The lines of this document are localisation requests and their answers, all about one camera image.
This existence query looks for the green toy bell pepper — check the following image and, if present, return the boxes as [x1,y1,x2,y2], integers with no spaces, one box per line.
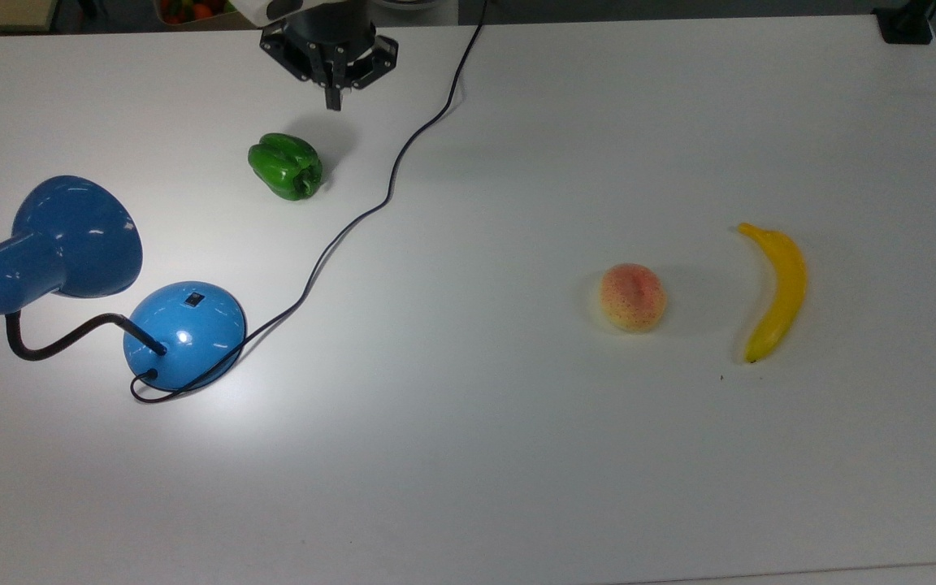
[247,132,324,202]

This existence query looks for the yellow toy banana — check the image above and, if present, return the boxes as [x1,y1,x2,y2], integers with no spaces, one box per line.
[736,222,808,364]

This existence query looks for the black lamp power cable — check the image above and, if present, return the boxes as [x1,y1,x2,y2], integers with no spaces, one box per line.
[129,0,489,405]

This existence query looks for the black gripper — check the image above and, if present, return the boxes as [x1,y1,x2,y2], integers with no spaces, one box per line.
[260,12,399,111]

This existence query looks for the blue desk lamp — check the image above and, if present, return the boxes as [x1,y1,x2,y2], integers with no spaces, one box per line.
[0,175,248,392]

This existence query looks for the bin of toy fruit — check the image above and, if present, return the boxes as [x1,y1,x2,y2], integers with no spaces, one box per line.
[153,0,237,27]

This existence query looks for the toy peach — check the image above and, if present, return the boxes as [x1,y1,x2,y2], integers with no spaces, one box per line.
[600,262,668,333]

